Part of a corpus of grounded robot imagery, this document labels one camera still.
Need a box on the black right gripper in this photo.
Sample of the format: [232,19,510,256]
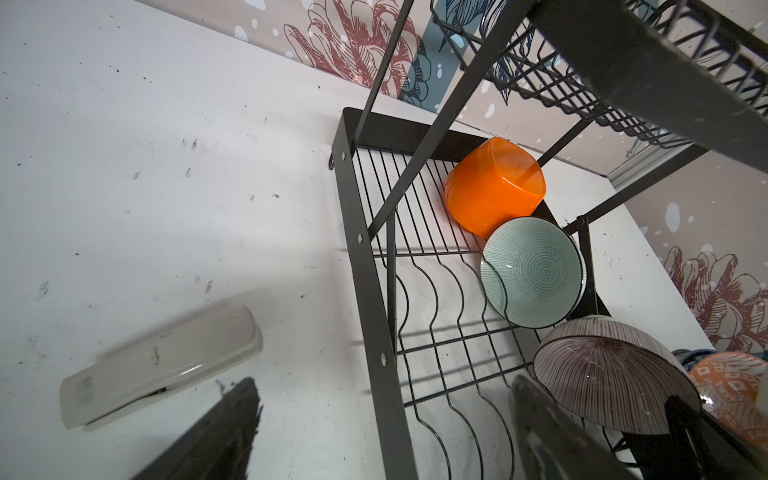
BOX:
[617,397,767,479]

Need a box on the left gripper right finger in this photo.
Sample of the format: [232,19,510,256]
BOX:
[511,376,635,479]

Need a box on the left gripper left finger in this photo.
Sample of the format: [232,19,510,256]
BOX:
[135,377,262,479]

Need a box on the blue patterned bowl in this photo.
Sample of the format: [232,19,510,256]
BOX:
[672,349,717,372]

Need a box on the pink patterned glass bowl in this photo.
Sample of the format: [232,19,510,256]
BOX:
[533,315,702,435]

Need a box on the light green ceramic bowl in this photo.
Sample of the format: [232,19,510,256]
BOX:
[480,217,587,329]

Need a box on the orange plastic bowl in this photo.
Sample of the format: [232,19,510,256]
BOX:
[444,137,547,239]

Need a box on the black wire dish rack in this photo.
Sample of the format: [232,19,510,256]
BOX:
[327,0,768,480]

